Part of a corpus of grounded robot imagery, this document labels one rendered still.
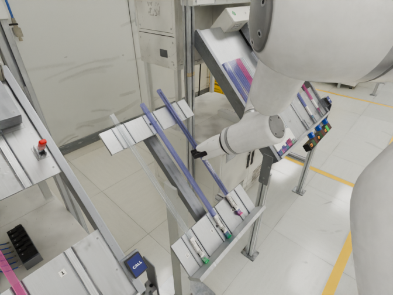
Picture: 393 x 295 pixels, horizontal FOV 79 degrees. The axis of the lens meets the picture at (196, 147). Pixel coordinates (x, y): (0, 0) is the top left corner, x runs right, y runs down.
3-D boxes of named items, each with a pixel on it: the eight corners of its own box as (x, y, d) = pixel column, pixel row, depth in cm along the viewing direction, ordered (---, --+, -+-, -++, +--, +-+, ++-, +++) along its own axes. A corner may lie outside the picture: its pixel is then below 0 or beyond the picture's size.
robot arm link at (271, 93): (273, 3, 45) (242, 104, 72) (258, 62, 38) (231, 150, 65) (322, 13, 44) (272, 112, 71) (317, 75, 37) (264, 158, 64)
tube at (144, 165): (206, 260, 70) (209, 260, 69) (203, 263, 69) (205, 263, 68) (113, 115, 72) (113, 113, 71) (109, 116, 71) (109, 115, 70)
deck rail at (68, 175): (138, 287, 68) (146, 289, 63) (133, 292, 67) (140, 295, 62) (9, 78, 70) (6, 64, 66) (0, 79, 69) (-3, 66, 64)
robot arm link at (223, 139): (240, 120, 70) (233, 123, 72) (221, 131, 65) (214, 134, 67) (252, 145, 71) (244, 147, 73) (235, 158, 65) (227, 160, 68)
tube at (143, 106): (228, 236, 77) (231, 235, 75) (226, 239, 76) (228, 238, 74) (142, 104, 78) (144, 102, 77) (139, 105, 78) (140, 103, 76)
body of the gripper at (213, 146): (236, 123, 72) (212, 132, 81) (215, 136, 66) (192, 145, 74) (247, 145, 73) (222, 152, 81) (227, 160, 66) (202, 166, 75)
